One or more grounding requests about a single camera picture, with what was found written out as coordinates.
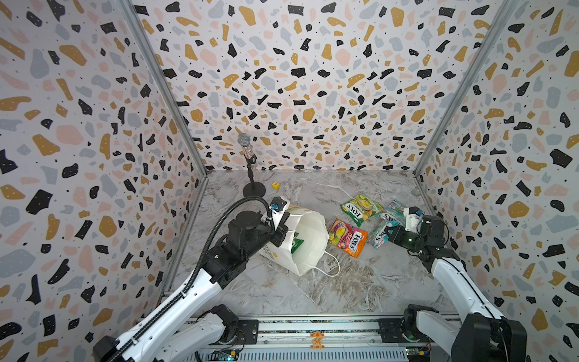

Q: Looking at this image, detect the green Fox's candy bag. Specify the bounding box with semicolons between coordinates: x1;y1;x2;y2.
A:
291;232;304;254

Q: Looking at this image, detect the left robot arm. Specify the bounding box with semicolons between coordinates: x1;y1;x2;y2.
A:
93;202;290;361

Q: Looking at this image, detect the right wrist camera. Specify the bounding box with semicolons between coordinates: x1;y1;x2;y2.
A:
403;207;424;234

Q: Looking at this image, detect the orange Fox's candy bag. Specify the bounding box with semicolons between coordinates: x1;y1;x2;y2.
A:
328;218;368;258

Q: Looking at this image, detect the green circuit board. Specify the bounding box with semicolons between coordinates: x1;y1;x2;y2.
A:
207;349;240;361

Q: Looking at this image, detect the white paper shopping bag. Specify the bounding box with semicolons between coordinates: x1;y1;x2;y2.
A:
259;205;341;278

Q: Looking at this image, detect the microphone on black stand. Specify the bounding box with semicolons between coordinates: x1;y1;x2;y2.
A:
238;133;266;197

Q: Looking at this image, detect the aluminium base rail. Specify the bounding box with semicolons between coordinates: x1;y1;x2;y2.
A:
180;314;467;362

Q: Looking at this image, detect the yellow-green Fox's candy bag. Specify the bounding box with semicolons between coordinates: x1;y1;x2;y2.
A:
342;193;384;226

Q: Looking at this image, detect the black corrugated cable conduit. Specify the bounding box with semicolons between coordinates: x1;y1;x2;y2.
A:
106;195;272;362

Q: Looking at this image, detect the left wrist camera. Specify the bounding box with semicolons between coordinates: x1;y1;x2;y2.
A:
270;196;290;229

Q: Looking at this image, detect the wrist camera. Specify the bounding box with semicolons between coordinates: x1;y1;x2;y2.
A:
403;207;424;234
270;196;290;229

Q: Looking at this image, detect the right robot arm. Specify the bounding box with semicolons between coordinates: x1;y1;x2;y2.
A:
388;207;527;361

